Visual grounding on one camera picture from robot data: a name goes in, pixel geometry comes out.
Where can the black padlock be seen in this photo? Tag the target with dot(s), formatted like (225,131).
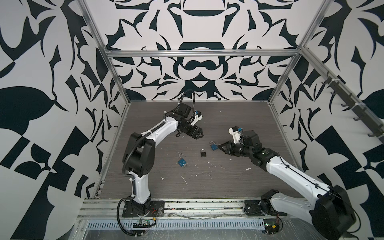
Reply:
(203,153)

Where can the blue padlock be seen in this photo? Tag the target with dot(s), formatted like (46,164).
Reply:
(213,146)
(182,162)

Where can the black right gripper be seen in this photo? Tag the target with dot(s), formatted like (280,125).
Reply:
(229,148)

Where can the white slotted cable duct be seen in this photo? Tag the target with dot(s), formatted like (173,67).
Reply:
(186,224)

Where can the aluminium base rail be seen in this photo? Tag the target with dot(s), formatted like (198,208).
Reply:
(173,208)

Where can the green circuit board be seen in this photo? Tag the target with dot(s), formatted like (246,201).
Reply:
(271,228)
(145,223)

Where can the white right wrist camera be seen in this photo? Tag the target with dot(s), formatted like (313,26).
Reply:
(236,133)

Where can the grey wall hook rail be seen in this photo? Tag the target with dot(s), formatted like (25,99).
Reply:
(352,102)

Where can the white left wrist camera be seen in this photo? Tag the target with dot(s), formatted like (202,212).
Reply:
(196,117)

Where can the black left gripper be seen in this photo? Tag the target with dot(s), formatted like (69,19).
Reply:
(197,136)

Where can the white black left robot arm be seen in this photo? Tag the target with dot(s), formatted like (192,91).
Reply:
(139,156)

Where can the right green circuit board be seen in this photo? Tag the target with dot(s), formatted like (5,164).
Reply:
(271,228)

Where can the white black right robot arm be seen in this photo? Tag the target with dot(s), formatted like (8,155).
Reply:
(327,208)

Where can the left green circuit board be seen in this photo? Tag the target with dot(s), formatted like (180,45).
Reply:
(145,223)

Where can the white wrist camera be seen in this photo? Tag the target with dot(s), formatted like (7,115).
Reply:
(236,133)
(196,117)

